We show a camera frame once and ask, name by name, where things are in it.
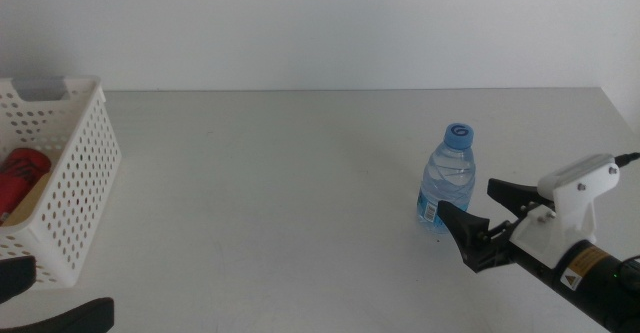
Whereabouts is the black right camera cable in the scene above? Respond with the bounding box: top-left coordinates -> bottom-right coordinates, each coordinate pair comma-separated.
613,151 -> 640,169

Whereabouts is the red cola can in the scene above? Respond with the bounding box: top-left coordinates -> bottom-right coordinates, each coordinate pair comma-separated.
0,147 -> 53,224

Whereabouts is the clear water bottle blue cap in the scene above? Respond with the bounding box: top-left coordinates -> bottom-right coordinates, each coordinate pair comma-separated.
416,122 -> 476,234

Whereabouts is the white perforated plastic basket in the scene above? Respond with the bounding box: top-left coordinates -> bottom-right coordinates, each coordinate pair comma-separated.
0,76 -> 123,289

